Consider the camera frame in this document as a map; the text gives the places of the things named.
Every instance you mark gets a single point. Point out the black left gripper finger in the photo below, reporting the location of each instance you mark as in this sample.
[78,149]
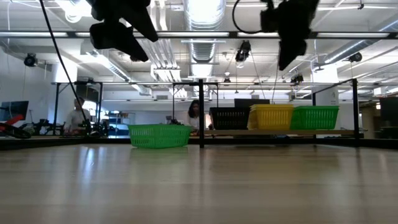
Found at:
[115,39]
[144,25]

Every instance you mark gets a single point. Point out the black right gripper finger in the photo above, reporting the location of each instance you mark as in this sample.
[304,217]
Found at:
[289,53]

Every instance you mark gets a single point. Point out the yellow plastic basket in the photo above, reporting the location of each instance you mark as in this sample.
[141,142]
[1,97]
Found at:
[270,117]

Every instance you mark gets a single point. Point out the green plastic basket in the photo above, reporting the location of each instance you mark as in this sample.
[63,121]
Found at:
[314,118]
[158,136]

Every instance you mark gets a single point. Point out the black plastic basket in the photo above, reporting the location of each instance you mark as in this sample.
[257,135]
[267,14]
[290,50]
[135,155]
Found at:
[228,119]

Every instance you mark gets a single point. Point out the black ceiling spotlight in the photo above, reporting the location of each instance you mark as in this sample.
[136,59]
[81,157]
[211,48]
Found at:
[243,51]
[297,79]
[355,57]
[30,60]

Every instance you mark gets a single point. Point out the black background monitor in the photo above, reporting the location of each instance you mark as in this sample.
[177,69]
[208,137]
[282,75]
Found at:
[252,102]

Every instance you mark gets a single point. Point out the person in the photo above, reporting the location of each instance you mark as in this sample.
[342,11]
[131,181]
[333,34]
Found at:
[76,118]
[194,113]

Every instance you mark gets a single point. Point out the dark cabinet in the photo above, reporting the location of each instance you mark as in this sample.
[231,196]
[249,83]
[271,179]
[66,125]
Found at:
[388,118]

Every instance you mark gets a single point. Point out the dark desktop monitor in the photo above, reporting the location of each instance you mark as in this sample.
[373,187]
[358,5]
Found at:
[14,109]

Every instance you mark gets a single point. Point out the red and black equipment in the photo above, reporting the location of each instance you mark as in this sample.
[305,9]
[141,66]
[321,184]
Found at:
[12,130]

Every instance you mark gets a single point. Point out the silver ventilation duct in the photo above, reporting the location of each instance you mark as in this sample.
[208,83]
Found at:
[203,18]

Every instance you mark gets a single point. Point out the black background rig frame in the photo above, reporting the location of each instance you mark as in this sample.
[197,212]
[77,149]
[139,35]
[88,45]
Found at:
[56,109]
[186,83]

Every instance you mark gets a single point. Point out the wooden shelf with black frame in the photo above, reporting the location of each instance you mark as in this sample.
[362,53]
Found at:
[280,132]

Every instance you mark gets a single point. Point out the black aluminium table frame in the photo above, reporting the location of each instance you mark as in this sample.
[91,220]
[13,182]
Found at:
[46,143]

